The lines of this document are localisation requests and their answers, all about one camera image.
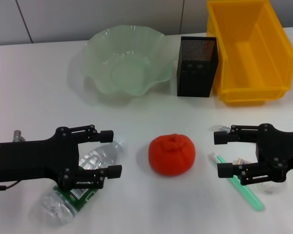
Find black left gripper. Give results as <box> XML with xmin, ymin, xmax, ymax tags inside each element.
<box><xmin>0</xmin><ymin>124</ymin><xmax>114</xmax><ymax>191</ymax></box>

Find grey glitter marker pen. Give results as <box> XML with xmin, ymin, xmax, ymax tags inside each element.
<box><xmin>209</xmin><ymin>124</ymin><xmax>231</xmax><ymax>134</ymax></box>

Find black wrist cable with plug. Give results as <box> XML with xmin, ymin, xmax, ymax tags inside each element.
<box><xmin>0</xmin><ymin>180</ymin><xmax>24</xmax><ymax>192</ymax></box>

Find black mesh pen holder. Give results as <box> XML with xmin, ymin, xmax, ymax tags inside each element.
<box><xmin>177</xmin><ymin>36</ymin><xmax>220</xmax><ymax>98</ymax></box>

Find orange fruit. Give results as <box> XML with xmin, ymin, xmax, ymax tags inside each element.
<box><xmin>148</xmin><ymin>133</ymin><xmax>196</xmax><ymax>176</ymax></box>

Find silver metal wrist knob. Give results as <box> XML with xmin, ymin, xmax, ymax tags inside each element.
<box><xmin>13</xmin><ymin>130</ymin><xmax>26</xmax><ymax>142</ymax></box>

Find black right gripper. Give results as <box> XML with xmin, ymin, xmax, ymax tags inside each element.
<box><xmin>213</xmin><ymin>123</ymin><xmax>293</xmax><ymax>185</ymax></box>

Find clear green-label water bottle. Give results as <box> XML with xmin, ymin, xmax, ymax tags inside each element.
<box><xmin>36</xmin><ymin>140</ymin><xmax>125</xmax><ymax>226</ymax></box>

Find white paper ball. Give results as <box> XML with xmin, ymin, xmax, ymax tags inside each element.
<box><xmin>257</xmin><ymin>181</ymin><xmax>286</xmax><ymax>195</ymax></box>

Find beige eraser with barcode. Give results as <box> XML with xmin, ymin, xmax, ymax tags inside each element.
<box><xmin>235</xmin><ymin>157</ymin><xmax>252</xmax><ymax>167</ymax></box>

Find pale green glass fruit plate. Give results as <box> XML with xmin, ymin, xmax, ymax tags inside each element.
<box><xmin>81</xmin><ymin>24</ymin><xmax>175</xmax><ymax>97</ymax></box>

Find yellow plastic storage bin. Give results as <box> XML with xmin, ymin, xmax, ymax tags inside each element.
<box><xmin>206</xmin><ymin>0</ymin><xmax>293</xmax><ymax>107</ymax></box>

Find mint green pen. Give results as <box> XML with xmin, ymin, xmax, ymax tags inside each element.
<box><xmin>210</xmin><ymin>152</ymin><xmax>264</xmax><ymax>212</ymax></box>

